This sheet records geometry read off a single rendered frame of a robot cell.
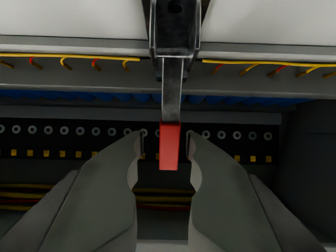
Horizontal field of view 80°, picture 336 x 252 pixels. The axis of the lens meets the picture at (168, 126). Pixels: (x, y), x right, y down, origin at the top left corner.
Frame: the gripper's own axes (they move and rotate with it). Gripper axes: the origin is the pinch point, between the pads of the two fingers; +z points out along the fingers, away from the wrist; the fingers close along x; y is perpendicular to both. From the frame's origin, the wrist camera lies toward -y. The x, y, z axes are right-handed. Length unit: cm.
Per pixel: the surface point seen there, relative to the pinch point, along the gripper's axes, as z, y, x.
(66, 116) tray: 12.5, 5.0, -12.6
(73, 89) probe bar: 3.9, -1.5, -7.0
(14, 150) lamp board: 10.5, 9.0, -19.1
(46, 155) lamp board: 10.2, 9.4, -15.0
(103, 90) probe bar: 3.9, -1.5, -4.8
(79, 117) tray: 12.4, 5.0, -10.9
